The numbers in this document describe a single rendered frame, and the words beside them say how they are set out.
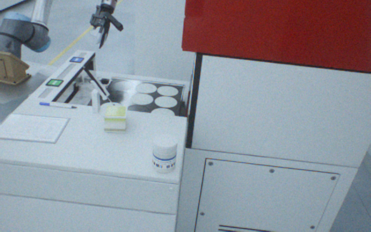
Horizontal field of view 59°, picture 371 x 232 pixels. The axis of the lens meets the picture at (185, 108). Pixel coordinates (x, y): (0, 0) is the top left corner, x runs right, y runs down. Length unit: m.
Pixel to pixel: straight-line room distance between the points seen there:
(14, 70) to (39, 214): 0.83
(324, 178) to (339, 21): 0.65
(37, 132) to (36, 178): 0.16
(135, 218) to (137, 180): 0.16
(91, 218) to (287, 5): 0.91
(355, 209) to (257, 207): 1.18
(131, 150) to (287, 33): 0.62
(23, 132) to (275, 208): 1.06
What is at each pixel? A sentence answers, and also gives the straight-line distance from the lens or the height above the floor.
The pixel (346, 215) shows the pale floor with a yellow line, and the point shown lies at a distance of 2.53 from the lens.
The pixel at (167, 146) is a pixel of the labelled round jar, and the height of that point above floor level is 1.06.
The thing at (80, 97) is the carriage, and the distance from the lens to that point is 1.53.
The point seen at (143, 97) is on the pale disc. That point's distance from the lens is 1.49.
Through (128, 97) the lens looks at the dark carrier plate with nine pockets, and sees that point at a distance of 1.49.
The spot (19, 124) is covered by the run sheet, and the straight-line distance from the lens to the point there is 1.23.
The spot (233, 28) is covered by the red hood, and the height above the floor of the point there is 1.32.
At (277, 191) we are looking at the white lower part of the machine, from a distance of 1.49.
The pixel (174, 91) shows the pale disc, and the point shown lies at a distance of 1.55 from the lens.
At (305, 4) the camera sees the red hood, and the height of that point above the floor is 1.42.
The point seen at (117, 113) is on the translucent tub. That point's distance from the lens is 1.11.
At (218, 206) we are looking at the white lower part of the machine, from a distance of 1.53.
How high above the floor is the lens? 1.62
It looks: 30 degrees down
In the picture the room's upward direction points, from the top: 6 degrees clockwise
